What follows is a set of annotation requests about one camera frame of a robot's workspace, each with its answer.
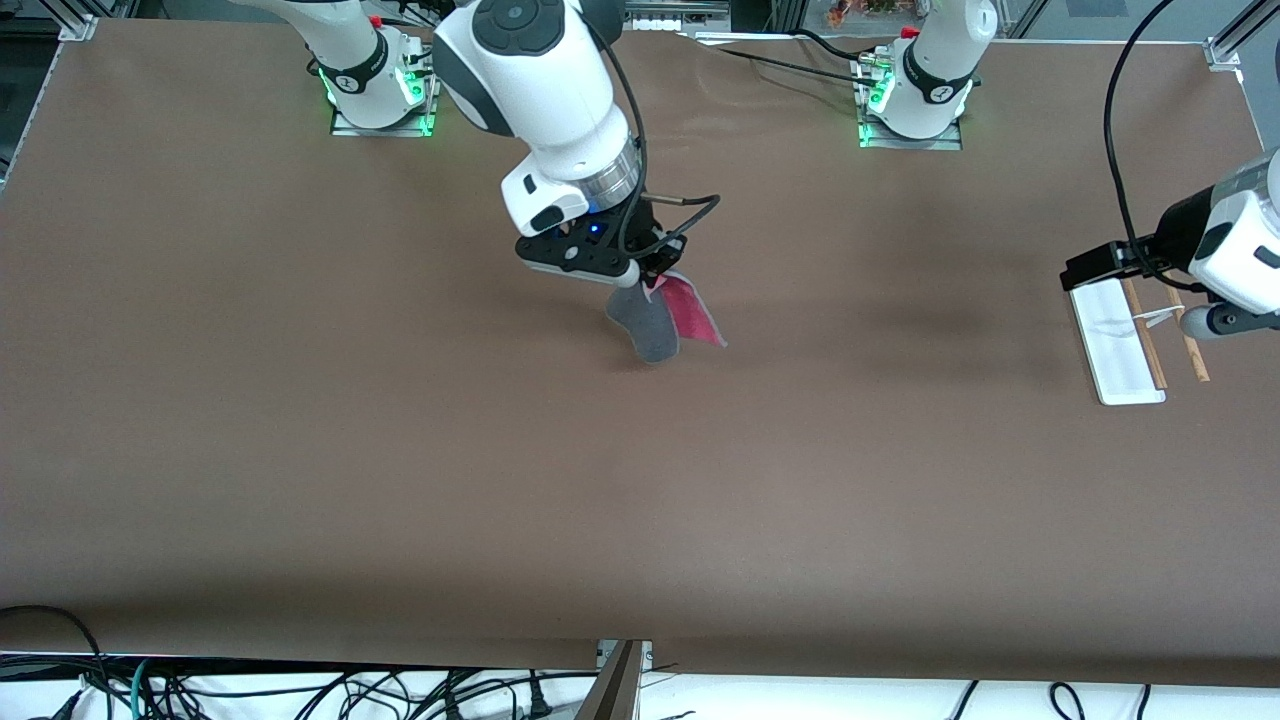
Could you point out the white power strip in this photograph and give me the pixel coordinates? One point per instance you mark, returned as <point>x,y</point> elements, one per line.
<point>680,15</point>

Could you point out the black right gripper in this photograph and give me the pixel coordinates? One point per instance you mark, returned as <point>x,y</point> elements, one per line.
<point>641,231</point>

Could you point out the small white plastic tie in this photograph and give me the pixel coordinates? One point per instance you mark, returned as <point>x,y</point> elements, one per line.
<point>1160,316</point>

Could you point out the white towel rack base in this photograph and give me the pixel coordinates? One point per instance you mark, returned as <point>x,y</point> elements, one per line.
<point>1115,345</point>

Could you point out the grey metal post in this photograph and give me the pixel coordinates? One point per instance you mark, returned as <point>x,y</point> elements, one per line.
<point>615,690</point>

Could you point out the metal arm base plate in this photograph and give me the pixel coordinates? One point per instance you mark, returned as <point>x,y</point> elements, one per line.
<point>945,143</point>
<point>345,128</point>

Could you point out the grey towel with pink underside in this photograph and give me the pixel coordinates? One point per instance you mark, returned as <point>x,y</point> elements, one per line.
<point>650,330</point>

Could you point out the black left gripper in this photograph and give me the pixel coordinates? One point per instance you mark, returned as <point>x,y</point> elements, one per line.
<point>1176,232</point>

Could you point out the orange red decoration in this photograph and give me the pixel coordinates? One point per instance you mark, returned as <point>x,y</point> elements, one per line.
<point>860,10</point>

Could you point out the aluminium frame corner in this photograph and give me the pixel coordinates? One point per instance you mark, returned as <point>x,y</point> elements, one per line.
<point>78,22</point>
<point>1222,52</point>

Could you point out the brown table cover sheet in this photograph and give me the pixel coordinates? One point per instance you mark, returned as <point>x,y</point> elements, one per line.
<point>640,480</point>

